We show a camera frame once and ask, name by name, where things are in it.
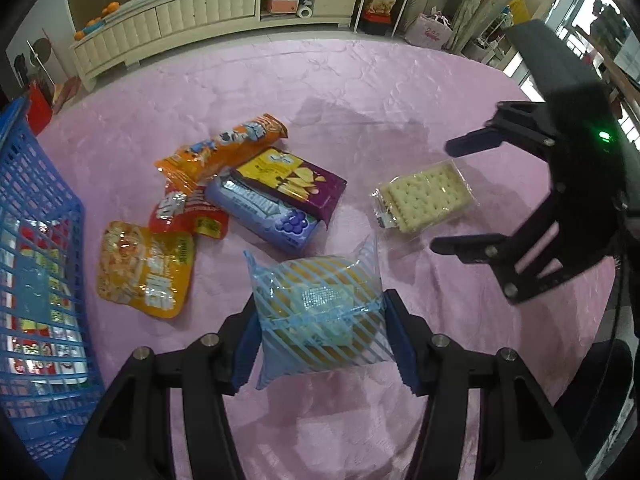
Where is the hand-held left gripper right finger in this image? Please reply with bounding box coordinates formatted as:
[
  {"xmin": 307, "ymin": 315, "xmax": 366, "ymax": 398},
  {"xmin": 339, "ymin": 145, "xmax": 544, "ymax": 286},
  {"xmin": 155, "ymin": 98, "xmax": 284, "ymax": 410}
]
[{"xmin": 381, "ymin": 289, "xmax": 586, "ymax": 480}]

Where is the blue plastic basket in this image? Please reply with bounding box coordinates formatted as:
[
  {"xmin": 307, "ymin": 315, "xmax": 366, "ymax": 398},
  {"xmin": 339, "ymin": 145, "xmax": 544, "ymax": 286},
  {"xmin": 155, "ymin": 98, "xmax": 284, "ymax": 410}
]
[{"xmin": 0, "ymin": 96, "xmax": 107, "ymax": 463}]

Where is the purple snack box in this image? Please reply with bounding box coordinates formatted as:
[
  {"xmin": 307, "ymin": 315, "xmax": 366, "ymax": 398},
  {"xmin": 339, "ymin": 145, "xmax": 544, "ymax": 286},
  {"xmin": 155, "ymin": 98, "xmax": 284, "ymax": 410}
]
[{"xmin": 232, "ymin": 147, "xmax": 347, "ymax": 223}]

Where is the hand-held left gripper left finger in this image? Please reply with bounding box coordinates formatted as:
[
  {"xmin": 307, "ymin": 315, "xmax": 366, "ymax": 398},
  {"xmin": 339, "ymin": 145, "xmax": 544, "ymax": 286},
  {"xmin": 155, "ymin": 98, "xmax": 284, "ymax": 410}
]
[{"xmin": 65, "ymin": 304, "xmax": 261, "ymax": 480}]

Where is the white television cabinet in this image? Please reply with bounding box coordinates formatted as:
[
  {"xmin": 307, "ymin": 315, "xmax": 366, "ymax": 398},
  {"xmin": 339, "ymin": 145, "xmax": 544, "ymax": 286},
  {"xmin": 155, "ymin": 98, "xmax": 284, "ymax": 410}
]
[{"xmin": 69, "ymin": 0, "xmax": 362, "ymax": 93}]

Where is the yellow orange snack pouch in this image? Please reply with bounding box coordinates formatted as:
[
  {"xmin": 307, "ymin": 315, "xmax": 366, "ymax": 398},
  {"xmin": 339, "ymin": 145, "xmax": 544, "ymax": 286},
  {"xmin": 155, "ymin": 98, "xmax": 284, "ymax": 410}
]
[{"xmin": 96, "ymin": 221, "xmax": 195, "ymax": 319}]

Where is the yellow printed bag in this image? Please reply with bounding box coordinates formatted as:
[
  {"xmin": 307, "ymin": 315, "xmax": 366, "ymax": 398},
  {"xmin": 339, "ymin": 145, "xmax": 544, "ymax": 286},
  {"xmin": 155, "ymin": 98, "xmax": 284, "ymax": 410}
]
[{"xmin": 366, "ymin": 0, "xmax": 403, "ymax": 17}]

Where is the dark red label packet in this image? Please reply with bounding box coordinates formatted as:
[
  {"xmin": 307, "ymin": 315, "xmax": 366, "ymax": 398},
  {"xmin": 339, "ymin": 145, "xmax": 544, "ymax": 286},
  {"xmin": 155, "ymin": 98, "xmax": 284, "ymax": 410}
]
[{"xmin": 0, "ymin": 220, "xmax": 91, "ymax": 386}]

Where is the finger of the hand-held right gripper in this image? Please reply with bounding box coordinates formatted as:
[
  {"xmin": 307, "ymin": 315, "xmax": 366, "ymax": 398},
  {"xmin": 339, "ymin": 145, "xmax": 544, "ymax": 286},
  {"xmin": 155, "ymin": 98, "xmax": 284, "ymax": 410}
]
[
  {"xmin": 445, "ymin": 101, "xmax": 561, "ymax": 161},
  {"xmin": 430, "ymin": 180, "xmax": 616, "ymax": 306}
]

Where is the blue striped bread packet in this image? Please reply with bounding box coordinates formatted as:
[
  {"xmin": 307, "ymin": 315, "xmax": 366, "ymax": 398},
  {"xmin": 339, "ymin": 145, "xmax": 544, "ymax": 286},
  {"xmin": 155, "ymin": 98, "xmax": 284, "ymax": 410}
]
[{"xmin": 243, "ymin": 234, "xmax": 396, "ymax": 391}]

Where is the clear cracker packet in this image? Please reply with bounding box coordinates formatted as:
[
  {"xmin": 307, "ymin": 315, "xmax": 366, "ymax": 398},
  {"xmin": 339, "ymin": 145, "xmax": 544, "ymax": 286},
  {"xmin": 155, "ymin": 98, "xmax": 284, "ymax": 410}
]
[{"xmin": 371, "ymin": 159, "xmax": 475, "ymax": 237}]

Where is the pink broom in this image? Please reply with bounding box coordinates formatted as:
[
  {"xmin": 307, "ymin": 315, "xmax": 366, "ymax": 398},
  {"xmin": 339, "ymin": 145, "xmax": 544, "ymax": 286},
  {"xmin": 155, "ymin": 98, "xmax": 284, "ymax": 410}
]
[{"xmin": 50, "ymin": 77, "xmax": 81, "ymax": 111}]

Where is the long orange snack packet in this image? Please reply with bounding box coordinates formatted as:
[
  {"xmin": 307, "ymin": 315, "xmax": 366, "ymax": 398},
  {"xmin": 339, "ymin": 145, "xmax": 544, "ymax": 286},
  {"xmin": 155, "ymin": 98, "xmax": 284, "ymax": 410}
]
[{"xmin": 154, "ymin": 114, "xmax": 289, "ymax": 196}]

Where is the red orange chip bag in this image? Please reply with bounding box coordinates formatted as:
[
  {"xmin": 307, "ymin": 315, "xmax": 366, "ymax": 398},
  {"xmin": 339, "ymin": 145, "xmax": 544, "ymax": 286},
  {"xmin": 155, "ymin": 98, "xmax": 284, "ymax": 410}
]
[{"xmin": 148, "ymin": 180, "xmax": 230, "ymax": 239}]

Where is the patterned curtain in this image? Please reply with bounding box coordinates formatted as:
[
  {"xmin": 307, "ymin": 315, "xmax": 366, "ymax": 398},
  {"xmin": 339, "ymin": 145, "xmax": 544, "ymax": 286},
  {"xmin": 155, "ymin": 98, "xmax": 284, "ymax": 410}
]
[{"xmin": 445, "ymin": 0, "xmax": 538, "ymax": 56}]

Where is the round wall disc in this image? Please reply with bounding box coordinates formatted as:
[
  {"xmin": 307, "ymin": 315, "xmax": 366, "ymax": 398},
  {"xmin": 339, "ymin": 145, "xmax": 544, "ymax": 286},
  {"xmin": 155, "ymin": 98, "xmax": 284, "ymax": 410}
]
[{"xmin": 27, "ymin": 38, "xmax": 53, "ymax": 68}]

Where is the pink bag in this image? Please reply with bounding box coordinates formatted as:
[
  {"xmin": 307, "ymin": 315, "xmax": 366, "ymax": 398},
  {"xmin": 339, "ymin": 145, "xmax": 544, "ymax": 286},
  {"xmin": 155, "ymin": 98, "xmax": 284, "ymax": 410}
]
[{"xmin": 404, "ymin": 7, "xmax": 453, "ymax": 51}]

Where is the purple grape wafer pack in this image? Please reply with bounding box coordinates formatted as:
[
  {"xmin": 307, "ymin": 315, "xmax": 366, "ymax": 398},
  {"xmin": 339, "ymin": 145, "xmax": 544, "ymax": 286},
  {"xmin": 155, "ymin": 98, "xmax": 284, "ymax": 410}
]
[{"xmin": 205, "ymin": 169, "xmax": 326, "ymax": 255}]

